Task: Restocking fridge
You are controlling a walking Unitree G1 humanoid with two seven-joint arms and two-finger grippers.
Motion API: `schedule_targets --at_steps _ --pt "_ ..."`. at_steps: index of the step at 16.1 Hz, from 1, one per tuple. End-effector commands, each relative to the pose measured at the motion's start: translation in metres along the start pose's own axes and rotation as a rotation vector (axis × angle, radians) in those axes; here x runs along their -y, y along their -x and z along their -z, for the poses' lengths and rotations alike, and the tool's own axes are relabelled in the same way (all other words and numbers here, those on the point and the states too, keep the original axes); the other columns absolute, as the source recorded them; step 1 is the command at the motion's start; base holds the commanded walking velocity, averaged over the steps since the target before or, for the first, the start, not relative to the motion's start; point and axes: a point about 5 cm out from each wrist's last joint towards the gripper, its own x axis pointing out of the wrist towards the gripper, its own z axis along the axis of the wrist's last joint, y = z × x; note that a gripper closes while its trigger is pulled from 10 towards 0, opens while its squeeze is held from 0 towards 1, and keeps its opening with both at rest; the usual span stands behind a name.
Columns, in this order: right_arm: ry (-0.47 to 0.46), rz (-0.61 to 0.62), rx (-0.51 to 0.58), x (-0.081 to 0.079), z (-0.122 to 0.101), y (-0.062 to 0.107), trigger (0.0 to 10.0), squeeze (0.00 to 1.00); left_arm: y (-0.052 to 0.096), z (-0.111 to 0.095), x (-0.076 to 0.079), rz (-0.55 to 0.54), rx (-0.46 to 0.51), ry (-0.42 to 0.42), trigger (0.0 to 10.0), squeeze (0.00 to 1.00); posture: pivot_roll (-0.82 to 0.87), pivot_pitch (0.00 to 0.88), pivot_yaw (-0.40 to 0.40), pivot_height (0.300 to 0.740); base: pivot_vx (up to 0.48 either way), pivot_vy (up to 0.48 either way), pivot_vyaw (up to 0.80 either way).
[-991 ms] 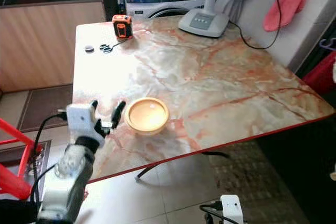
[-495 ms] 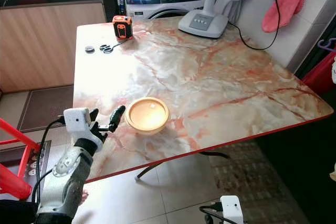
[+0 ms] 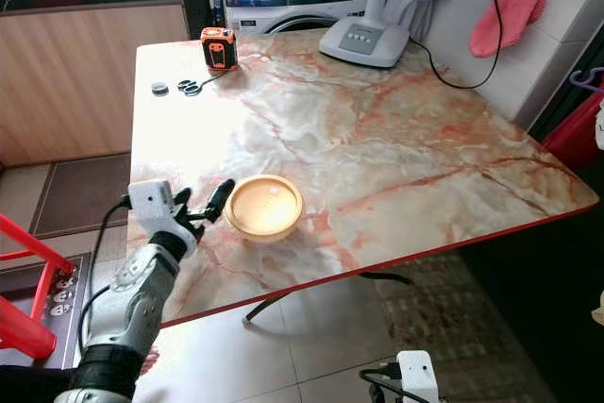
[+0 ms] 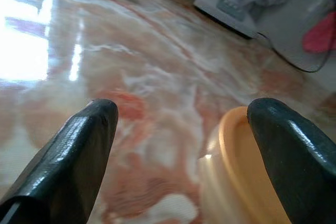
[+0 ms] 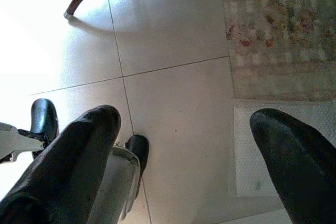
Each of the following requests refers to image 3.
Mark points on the brown doormat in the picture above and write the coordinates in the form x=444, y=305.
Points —
x=80, y=193

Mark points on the marble top dining table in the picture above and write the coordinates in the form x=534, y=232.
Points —
x=415, y=158

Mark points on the red plastic container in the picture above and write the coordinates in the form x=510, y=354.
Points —
x=576, y=134

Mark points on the patterned brown rug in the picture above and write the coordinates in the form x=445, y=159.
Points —
x=453, y=327

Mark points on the red plastic stool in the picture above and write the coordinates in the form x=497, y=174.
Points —
x=24, y=327

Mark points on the pink hanging cloth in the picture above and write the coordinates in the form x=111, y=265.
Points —
x=514, y=7

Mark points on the purple clothes hanger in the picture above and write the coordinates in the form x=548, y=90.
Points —
x=590, y=77

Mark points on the orange black laser level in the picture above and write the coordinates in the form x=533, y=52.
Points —
x=218, y=49

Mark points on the light wooden cabinet panel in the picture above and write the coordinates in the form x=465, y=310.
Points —
x=85, y=82

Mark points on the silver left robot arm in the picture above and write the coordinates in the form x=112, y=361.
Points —
x=132, y=309

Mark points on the white fan black grille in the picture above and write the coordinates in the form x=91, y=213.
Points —
x=359, y=41

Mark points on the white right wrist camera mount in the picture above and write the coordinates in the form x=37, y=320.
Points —
x=417, y=377

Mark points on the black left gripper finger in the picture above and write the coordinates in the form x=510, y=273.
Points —
x=219, y=197

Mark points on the person bare hand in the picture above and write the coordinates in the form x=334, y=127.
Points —
x=149, y=361

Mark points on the white power strip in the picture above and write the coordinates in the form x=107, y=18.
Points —
x=64, y=294

